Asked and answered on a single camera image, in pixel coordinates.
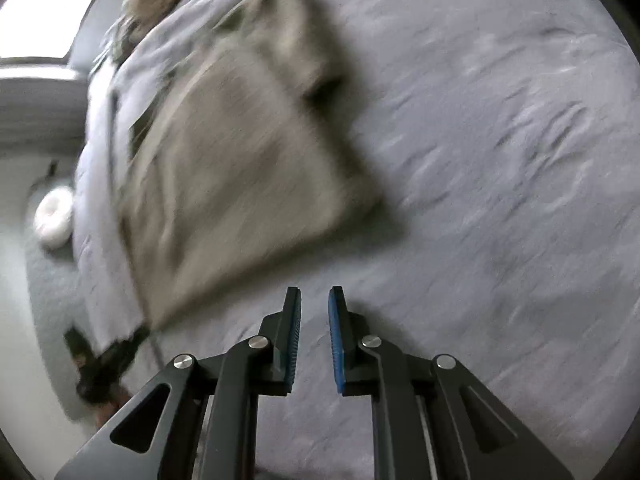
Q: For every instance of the smooth lavender duvet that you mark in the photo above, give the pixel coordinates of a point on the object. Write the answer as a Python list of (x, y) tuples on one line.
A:
[(97, 185)]

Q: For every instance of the textured lavender bedspread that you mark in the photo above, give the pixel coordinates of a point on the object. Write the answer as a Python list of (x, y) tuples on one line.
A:
[(475, 160)]

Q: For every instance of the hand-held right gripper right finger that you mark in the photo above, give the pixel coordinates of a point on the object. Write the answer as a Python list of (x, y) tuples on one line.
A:
[(336, 340)]

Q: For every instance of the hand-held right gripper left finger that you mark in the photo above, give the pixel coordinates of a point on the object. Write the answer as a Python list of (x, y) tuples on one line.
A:
[(292, 340)]

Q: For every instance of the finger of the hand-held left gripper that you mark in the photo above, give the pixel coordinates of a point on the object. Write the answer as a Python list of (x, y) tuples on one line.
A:
[(127, 347)]

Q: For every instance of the white round pillow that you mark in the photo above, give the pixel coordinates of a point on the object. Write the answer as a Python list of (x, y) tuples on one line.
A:
[(52, 215)]

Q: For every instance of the bright window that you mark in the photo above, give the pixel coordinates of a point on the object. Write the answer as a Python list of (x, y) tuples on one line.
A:
[(45, 15)]

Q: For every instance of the taupe knit sweater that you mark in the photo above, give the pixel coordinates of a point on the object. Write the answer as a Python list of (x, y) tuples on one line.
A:
[(225, 185)]

